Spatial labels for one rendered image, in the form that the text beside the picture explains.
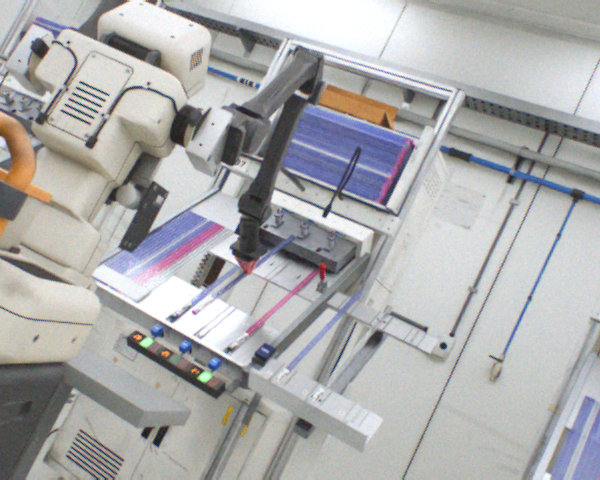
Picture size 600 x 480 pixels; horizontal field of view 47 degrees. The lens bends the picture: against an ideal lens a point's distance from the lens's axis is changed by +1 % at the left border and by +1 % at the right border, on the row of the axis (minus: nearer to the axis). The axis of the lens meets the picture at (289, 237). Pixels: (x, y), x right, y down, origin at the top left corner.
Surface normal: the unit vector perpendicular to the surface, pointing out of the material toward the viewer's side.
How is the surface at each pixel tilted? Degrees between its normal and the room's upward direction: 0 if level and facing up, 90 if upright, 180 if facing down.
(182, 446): 90
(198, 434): 90
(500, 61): 90
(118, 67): 82
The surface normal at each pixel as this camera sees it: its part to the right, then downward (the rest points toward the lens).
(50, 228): -0.07, -0.29
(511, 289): -0.35, -0.26
